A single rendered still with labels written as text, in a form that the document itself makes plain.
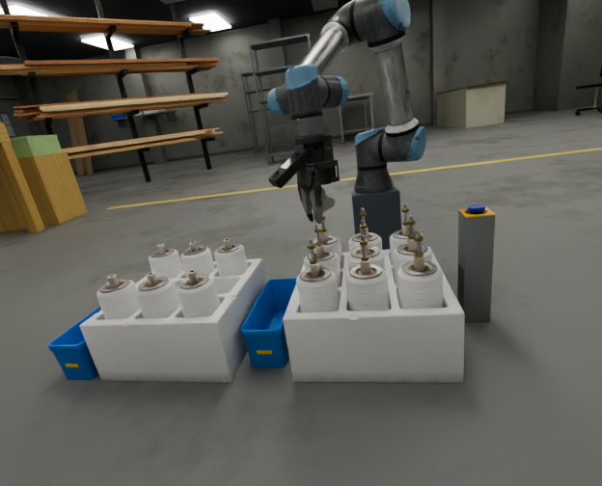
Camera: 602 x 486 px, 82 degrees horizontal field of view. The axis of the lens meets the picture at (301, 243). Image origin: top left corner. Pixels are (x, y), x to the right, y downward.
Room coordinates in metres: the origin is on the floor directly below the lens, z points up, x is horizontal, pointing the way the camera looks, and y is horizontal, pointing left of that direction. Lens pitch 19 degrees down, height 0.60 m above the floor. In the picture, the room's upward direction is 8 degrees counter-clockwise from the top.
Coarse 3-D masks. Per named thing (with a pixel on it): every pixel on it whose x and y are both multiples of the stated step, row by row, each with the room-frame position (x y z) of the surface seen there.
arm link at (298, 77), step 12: (288, 72) 0.84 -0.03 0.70; (300, 72) 0.83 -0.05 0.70; (312, 72) 0.84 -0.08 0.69; (288, 84) 0.85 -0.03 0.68; (300, 84) 0.83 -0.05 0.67; (312, 84) 0.83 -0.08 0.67; (324, 84) 0.87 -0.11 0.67; (288, 96) 0.85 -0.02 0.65; (300, 96) 0.83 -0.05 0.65; (312, 96) 0.83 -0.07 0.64; (324, 96) 0.87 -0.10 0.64; (300, 108) 0.83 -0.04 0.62; (312, 108) 0.83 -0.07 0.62
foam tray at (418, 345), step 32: (384, 256) 0.96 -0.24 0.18; (448, 288) 0.72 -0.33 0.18; (288, 320) 0.69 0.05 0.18; (320, 320) 0.67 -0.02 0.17; (352, 320) 0.65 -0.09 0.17; (384, 320) 0.64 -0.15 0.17; (416, 320) 0.63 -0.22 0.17; (448, 320) 0.61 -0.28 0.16; (288, 352) 0.69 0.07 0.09; (320, 352) 0.67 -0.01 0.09; (352, 352) 0.66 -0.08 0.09; (384, 352) 0.64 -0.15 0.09; (416, 352) 0.63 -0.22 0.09; (448, 352) 0.61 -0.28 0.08
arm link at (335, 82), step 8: (328, 80) 0.89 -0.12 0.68; (336, 80) 0.92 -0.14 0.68; (344, 80) 0.95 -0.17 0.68; (328, 88) 0.88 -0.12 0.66; (336, 88) 0.90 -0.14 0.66; (344, 88) 0.94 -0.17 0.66; (328, 96) 0.88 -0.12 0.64; (336, 96) 0.91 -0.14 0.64; (344, 96) 0.94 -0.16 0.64; (328, 104) 0.90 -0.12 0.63; (336, 104) 0.93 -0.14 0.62
